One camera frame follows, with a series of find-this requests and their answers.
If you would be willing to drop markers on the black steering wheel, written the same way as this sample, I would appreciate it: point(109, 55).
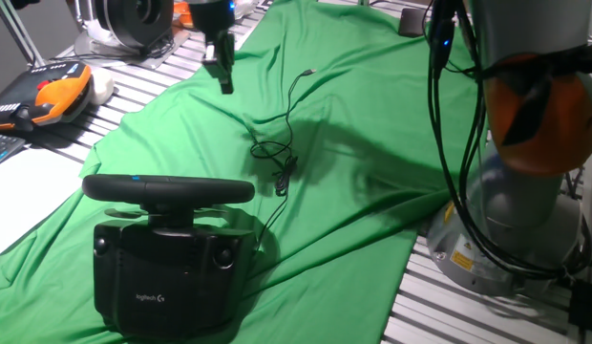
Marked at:
point(167, 190)

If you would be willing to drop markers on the green cloth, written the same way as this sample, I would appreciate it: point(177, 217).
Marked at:
point(353, 95)

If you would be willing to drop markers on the black keyboard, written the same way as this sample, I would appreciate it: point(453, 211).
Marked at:
point(2, 147)

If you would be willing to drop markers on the black Logitech wheel base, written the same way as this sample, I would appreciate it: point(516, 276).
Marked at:
point(172, 277)

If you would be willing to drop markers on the black connector block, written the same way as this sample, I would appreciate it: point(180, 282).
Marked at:
point(585, 306)

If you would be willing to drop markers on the small black flat box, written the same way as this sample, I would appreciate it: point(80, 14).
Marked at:
point(411, 22)

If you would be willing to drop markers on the white paper sheet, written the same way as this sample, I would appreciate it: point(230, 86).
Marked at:
point(24, 200)

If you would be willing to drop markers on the aluminium frame beam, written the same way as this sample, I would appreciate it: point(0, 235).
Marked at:
point(16, 31)

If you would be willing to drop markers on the orange black teach pendant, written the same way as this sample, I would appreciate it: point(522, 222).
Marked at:
point(48, 95)

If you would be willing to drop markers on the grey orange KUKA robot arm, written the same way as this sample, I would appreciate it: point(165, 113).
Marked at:
point(520, 215)

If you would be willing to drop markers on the black filament spool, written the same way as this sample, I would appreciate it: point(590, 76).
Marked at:
point(133, 21)

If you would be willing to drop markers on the white rounded object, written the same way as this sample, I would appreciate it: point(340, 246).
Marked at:
point(103, 86)

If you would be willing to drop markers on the orange plastic item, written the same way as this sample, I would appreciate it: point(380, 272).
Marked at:
point(183, 16)

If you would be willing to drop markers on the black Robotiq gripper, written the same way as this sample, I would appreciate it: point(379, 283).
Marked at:
point(212, 16)

